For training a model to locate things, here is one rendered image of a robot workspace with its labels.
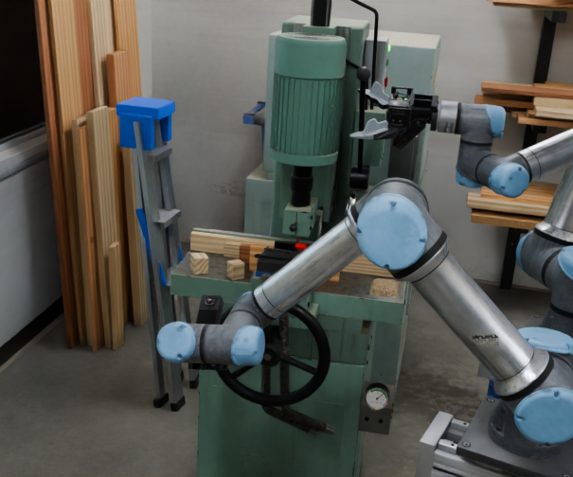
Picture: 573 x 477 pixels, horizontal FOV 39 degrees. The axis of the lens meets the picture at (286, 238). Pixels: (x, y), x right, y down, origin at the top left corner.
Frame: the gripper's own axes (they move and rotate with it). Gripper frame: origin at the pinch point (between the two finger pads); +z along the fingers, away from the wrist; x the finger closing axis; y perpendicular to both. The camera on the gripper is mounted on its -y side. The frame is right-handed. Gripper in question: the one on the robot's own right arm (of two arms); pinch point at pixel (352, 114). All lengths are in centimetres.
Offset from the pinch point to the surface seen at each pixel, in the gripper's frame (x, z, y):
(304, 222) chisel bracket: 15.8, 10.2, -25.3
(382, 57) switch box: -33.4, -3.7, -12.1
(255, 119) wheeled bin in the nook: -118, 61, -137
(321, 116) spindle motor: 0.6, 7.6, -1.3
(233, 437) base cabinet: 61, 24, -67
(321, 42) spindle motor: -9.3, 8.9, 13.6
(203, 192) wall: -134, 104, -223
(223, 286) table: 34, 28, -31
